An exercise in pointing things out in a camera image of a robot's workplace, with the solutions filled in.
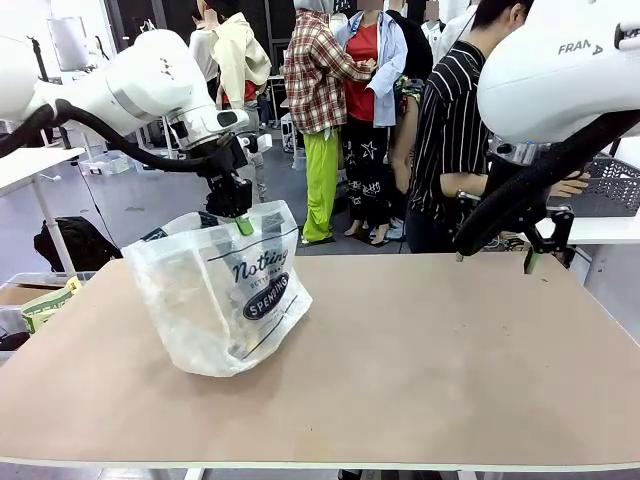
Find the translucent white shopping bag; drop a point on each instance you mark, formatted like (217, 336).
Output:
(200, 310)

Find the person right hand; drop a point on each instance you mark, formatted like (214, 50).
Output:
(570, 186)

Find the person in striped black shirt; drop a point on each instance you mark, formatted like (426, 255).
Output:
(450, 125)

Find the mannequin with beige jacket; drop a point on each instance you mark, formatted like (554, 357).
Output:
(235, 50)

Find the white storage case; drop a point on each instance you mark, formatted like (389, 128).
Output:
(287, 132)

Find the mannequin plaid shirt lime trousers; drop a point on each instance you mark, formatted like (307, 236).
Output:
(315, 75)

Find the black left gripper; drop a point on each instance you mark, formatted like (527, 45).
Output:
(230, 195)

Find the clear plastic storage box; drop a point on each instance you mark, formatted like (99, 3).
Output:
(105, 164)

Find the green printed cardboard box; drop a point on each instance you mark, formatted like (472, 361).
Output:
(47, 307)

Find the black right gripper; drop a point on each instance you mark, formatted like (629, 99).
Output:
(532, 217)

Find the dark grey plastic basket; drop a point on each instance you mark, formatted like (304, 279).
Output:
(610, 192)

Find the clear plastic bin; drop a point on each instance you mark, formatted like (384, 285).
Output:
(15, 279)

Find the mannequin red top blue shirt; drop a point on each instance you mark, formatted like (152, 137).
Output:
(360, 60)

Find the mannequin black jacket patterned top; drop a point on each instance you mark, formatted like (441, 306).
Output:
(407, 140)

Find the white side table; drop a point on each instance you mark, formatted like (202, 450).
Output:
(600, 230)
(25, 165)

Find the black backpack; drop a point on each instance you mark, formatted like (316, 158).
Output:
(75, 242)

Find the white garment mannequin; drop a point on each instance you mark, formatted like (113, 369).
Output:
(457, 30)

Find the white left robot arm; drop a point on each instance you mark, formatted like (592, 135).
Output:
(140, 80)

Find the mannequin with white shirt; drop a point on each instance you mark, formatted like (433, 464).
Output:
(201, 47)

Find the person right forearm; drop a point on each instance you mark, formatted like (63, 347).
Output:
(465, 181)

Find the grey whiteboard panel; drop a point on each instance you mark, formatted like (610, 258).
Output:
(67, 42)

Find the mannequin white polo shirt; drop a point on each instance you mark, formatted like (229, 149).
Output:
(433, 27)

